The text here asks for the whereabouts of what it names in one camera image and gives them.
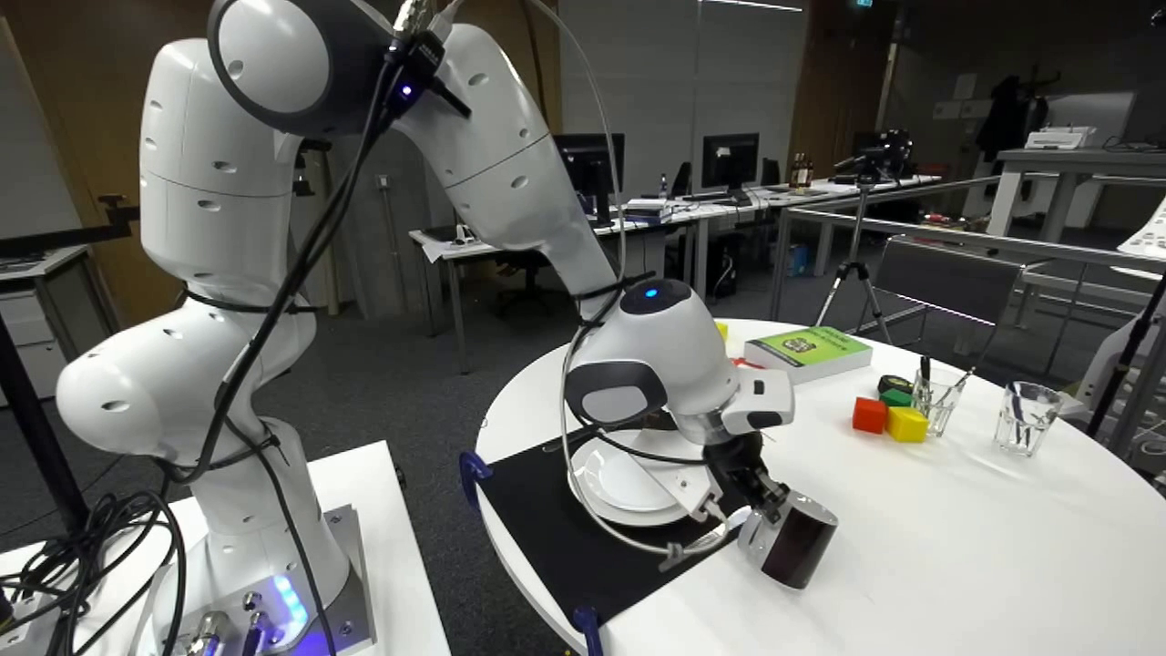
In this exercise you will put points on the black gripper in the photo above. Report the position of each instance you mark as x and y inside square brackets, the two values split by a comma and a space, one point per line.
[734, 466]

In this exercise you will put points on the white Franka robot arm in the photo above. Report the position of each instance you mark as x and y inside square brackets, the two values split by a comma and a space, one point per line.
[204, 158]

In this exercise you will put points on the small white plate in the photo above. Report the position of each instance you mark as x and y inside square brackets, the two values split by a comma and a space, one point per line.
[624, 477]

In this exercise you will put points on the large cream dinner plate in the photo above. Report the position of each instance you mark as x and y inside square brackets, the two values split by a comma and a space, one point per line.
[622, 512]

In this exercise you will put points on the metal knife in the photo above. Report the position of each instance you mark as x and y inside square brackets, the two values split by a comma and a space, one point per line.
[686, 548]

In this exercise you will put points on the red cube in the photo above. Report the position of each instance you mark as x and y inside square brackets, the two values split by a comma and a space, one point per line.
[870, 416]

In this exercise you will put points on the green book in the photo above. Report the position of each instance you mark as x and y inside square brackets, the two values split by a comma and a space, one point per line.
[810, 351]

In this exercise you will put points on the yellow cube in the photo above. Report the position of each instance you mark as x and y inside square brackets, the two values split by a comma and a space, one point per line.
[721, 334]
[907, 424]

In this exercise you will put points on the green cube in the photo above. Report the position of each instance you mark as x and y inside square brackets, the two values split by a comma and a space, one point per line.
[894, 399]

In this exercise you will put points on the small black round object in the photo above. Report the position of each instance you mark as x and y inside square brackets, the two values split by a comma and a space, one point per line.
[894, 382]

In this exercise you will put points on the clear glass with pens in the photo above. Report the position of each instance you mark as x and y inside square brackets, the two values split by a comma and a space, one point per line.
[944, 408]

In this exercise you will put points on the blue tape strip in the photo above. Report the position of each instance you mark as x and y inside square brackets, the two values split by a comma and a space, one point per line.
[471, 474]
[589, 635]

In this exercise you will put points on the black placemat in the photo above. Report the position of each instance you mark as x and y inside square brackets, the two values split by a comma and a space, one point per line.
[548, 548]

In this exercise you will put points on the grey panel chair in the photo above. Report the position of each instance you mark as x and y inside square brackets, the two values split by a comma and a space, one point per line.
[947, 278]

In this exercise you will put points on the black computer monitor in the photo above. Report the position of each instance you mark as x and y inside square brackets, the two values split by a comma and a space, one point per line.
[601, 169]
[730, 158]

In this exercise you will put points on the white robot mounting table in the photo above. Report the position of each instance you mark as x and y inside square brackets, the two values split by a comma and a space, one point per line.
[389, 548]

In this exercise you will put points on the black stand pole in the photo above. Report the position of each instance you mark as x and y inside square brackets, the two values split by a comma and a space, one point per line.
[1123, 364]

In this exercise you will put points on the white drawer cabinet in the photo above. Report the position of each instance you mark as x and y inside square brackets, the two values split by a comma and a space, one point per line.
[49, 330]

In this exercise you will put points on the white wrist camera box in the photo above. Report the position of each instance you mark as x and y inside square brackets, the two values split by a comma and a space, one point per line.
[764, 399]

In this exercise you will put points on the aluminium frame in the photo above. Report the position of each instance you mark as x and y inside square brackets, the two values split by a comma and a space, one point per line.
[826, 221]

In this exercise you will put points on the camera tripod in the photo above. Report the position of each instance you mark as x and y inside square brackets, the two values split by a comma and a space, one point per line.
[861, 223]

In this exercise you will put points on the small black camera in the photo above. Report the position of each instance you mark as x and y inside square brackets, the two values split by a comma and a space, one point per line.
[878, 152]

